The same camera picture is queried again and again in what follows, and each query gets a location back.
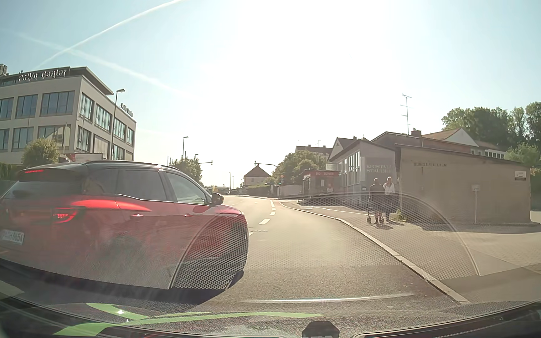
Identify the house with pitched roof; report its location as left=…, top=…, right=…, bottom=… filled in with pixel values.
left=243, top=164, right=271, bottom=187

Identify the red kiosk building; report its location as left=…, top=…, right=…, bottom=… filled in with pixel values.
left=301, top=169, right=340, bottom=196

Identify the tree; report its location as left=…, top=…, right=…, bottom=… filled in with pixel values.
left=169, top=156, right=204, bottom=185

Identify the glass-fronted shop building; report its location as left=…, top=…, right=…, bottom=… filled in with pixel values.
left=328, top=136, right=398, bottom=194

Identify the grey asphalt road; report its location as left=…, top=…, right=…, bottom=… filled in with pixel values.
left=0, top=195, right=471, bottom=313

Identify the person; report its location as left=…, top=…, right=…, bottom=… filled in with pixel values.
left=382, top=177, right=397, bottom=223
left=367, top=178, right=386, bottom=225

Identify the antenna mast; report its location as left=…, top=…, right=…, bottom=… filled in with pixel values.
left=400, top=93, right=412, bottom=136

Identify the car's own bonnet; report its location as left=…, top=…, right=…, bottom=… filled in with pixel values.
left=0, top=292, right=541, bottom=338

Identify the red car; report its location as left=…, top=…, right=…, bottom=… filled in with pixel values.
left=0, top=160, right=250, bottom=292

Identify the brown flat-roofed building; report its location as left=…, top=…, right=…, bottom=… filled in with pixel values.
left=395, top=144, right=532, bottom=225

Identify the white house with brown roof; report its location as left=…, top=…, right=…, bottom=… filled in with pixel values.
left=422, top=128, right=508, bottom=160

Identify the grey paved pavement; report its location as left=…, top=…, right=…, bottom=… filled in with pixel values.
left=281, top=199, right=541, bottom=303

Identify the round green bush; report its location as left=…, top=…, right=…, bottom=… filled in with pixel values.
left=22, top=137, right=60, bottom=169

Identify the large beige office building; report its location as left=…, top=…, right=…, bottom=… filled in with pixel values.
left=0, top=64, right=137, bottom=163

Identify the group of trees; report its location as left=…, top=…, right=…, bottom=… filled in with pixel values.
left=441, top=97, right=541, bottom=165

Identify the road sign on post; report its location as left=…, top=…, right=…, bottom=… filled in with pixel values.
left=471, top=184, right=481, bottom=224

